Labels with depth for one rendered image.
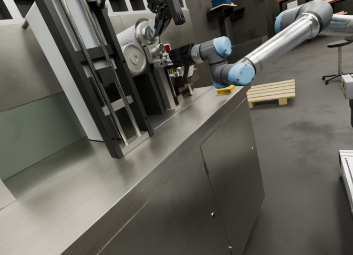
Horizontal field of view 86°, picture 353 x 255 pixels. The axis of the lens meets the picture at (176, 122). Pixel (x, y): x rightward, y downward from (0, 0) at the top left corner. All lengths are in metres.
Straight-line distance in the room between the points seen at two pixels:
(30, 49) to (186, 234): 0.95
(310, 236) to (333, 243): 0.10
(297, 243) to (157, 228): 0.97
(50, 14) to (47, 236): 0.49
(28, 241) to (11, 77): 0.66
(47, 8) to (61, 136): 0.60
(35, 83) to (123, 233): 0.73
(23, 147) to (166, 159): 0.65
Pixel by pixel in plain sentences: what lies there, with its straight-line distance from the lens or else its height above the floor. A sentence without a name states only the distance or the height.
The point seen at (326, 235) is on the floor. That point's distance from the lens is 1.47.
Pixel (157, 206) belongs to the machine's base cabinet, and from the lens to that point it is 0.58.
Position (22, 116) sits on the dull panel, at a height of 1.10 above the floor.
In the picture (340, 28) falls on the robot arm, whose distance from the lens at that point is 1.17.
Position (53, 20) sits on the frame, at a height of 1.30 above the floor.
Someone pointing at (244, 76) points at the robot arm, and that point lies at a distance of 0.68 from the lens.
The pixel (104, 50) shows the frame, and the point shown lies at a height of 1.21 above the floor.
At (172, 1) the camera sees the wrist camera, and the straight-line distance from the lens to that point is 0.83.
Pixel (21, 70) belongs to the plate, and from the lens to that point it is 1.02.
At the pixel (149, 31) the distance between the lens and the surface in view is 0.93.
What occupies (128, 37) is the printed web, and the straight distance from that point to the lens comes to 0.95.
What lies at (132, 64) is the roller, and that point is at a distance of 0.84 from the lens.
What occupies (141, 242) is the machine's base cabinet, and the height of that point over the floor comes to 0.74.
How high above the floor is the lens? 1.15
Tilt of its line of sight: 20 degrees down
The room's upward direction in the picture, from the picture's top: 18 degrees counter-clockwise
